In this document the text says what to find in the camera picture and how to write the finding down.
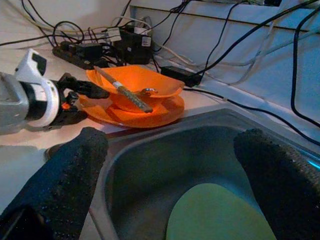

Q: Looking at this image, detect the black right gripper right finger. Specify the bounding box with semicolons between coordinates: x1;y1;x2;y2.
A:
232;128;320;240

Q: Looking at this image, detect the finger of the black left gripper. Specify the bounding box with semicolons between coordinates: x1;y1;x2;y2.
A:
75;79;111;100

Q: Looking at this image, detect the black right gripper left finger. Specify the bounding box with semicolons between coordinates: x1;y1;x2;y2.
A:
0;126;110;240

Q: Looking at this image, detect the orange bowl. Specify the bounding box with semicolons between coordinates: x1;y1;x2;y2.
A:
85;64;186;99

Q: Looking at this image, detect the orange plate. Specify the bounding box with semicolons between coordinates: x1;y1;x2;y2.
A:
79;93;186;129

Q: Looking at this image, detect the black power strip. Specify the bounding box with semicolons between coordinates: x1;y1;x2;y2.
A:
51;41;111;71

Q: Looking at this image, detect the black charger block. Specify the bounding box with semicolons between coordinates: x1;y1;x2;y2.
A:
113;24;153;65

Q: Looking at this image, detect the green plate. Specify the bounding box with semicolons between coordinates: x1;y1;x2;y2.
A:
165;183;277;240

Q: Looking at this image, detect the black power adapter brick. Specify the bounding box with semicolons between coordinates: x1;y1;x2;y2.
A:
159;65;203;88

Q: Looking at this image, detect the stainless steel sink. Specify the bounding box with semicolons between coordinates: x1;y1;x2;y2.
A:
88;107;320;240

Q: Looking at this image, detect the black power cable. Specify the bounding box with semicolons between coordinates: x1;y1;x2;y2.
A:
291;7;320;130
196;0;320;76
199;0;241;74
183;87;320;147

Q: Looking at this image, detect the white cable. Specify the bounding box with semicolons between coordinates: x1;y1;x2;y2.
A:
154;21;320;85

